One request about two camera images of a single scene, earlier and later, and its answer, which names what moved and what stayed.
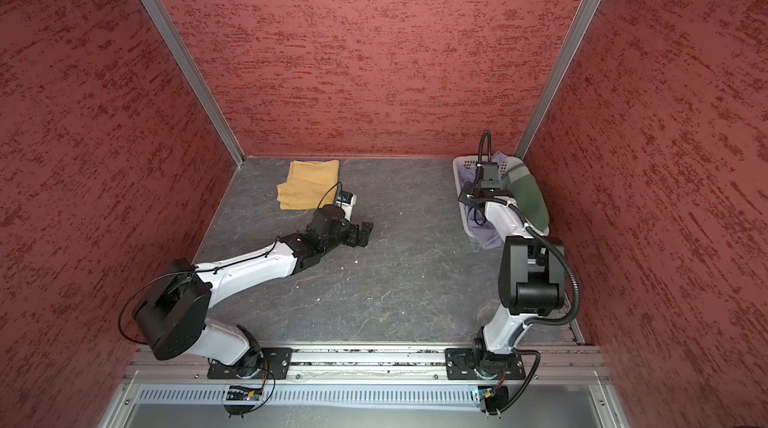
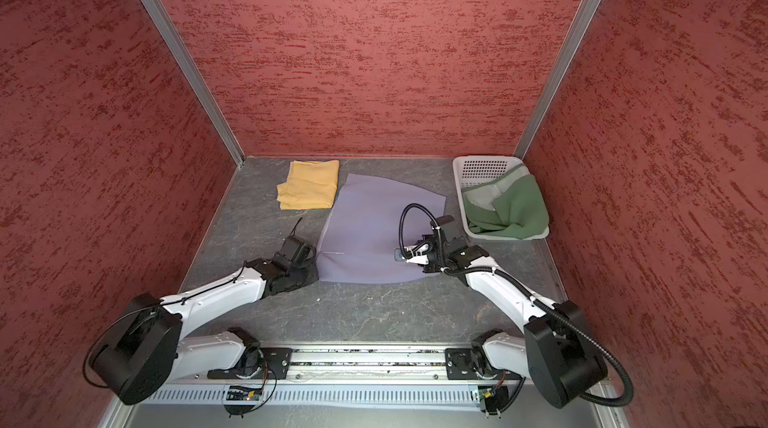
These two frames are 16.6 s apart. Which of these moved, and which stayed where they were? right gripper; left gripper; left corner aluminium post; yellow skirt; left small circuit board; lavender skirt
Moved: lavender skirt; right gripper; left gripper
Stayed: yellow skirt; left corner aluminium post; left small circuit board
